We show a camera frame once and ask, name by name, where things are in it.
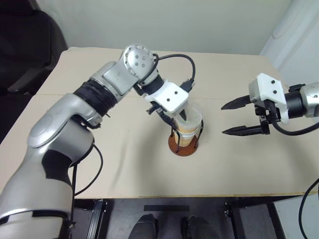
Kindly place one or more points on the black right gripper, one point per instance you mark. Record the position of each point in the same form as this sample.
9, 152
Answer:
266, 112

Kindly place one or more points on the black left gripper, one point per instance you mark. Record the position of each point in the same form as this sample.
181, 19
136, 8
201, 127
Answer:
155, 109

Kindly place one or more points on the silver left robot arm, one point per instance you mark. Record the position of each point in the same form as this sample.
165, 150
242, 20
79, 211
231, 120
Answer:
62, 119

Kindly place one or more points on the dark rounded shape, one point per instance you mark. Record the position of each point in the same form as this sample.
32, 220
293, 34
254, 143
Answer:
197, 227
145, 226

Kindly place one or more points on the white flat panel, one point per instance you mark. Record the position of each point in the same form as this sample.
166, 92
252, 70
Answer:
289, 219

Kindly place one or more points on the black chair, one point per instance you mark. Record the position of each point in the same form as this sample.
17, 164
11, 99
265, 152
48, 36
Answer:
27, 49

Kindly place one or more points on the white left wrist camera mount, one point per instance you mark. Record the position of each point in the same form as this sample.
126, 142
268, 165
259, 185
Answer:
172, 95

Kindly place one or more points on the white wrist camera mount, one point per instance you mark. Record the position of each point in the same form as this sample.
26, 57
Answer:
172, 95
264, 87

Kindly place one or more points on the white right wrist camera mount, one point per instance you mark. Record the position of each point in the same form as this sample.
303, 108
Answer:
264, 87

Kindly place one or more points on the black table leg frame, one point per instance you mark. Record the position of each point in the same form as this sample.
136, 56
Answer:
231, 219
98, 219

